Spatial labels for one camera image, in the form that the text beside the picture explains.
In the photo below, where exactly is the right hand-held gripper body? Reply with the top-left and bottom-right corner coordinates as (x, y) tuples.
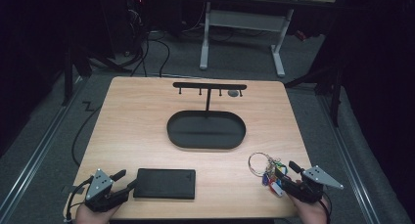
(282, 165), (345, 204)

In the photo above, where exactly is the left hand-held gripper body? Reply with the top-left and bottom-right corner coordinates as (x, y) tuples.
(83, 168), (130, 214)

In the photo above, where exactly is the key ring with coloured tags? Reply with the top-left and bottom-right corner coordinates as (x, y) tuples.
(248, 151), (290, 198)

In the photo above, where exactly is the black wallet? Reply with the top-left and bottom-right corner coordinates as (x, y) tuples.
(132, 167), (197, 201)

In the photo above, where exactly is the black key stand with tray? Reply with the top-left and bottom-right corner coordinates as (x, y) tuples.
(166, 81), (248, 151)

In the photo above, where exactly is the person's right hand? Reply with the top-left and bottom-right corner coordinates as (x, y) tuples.
(288, 194), (331, 224)

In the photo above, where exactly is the person's left hand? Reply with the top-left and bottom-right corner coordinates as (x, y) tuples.
(75, 200), (122, 224)

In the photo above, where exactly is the grey tape piece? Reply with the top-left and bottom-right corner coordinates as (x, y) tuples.
(61, 184), (78, 195)

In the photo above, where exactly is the black metal stand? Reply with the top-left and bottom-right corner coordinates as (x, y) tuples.
(61, 42), (94, 108)
(283, 62), (345, 128)

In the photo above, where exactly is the black computer tower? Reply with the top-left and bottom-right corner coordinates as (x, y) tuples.
(124, 0), (149, 56)

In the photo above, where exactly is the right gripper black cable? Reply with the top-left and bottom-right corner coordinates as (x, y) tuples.
(317, 191), (334, 224)

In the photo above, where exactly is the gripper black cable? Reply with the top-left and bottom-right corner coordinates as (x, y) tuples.
(64, 176), (96, 224)
(317, 191), (334, 224)

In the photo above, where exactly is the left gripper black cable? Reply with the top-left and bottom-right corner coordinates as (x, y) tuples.
(64, 176), (96, 224)

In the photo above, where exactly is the metal floor rail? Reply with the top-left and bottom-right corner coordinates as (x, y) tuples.
(317, 94), (382, 224)
(0, 76), (86, 218)

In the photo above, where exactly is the black floor cable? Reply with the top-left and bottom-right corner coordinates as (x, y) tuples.
(70, 105), (103, 168)

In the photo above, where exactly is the bundle of black cables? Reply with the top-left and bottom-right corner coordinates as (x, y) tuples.
(125, 29), (171, 78)

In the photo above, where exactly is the white frame desk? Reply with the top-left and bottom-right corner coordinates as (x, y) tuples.
(199, 0), (337, 78)

